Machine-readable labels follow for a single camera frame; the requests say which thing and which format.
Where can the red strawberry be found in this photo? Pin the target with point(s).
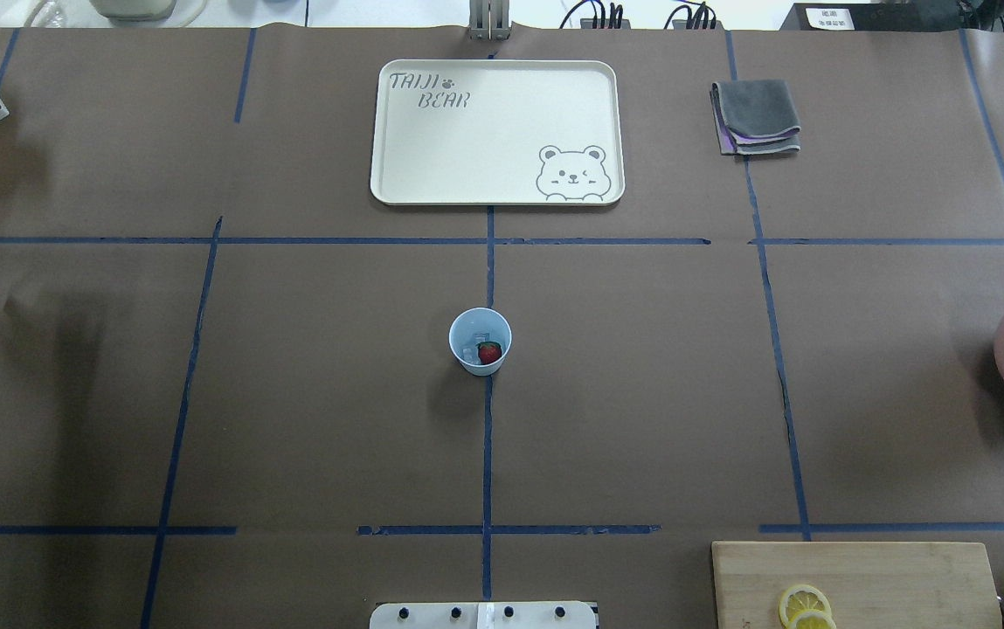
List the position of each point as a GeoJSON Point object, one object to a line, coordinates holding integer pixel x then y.
{"type": "Point", "coordinates": [489, 352]}

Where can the light blue plastic cup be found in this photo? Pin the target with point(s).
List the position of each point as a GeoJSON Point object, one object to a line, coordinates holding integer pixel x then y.
{"type": "Point", "coordinates": [480, 320]}

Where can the cream bear serving tray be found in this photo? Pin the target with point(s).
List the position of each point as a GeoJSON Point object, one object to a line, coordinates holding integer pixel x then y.
{"type": "Point", "coordinates": [506, 132]}

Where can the grey folded cloth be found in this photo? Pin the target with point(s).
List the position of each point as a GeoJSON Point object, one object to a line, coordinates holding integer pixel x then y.
{"type": "Point", "coordinates": [755, 117]}

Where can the lemon slices row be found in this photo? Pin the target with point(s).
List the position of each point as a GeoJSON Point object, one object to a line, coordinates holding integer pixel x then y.
{"type": "Point", "coordinates": [804, 606]}

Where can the bamboo cutting board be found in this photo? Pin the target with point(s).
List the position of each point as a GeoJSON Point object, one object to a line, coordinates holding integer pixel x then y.
{"type": "Point", "coordinates": [867, 584]}

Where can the aluminium frame post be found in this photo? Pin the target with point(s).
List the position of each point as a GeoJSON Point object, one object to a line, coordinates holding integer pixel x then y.
{"type": "Point", "coordinates": [489, 20]}

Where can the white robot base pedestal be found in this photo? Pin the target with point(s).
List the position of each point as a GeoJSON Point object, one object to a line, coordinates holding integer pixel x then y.
{"type": "Point", "coordinates": [487, 614]}

